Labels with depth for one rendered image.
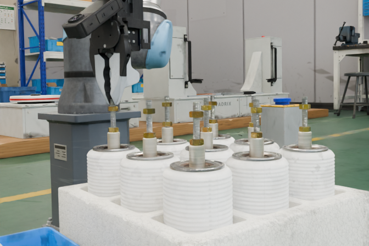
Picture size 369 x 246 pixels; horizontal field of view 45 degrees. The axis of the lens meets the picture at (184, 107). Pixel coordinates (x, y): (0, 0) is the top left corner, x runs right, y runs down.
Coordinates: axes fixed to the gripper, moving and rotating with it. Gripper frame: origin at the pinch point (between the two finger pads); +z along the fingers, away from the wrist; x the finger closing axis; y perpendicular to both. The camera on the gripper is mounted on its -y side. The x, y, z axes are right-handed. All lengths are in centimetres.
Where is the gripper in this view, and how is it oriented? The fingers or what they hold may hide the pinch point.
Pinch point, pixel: (110, 97)
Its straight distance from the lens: 79.8
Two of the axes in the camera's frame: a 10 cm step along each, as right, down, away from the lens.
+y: 6.2, -0.5, 7.9
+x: -7.9, -0.2, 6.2
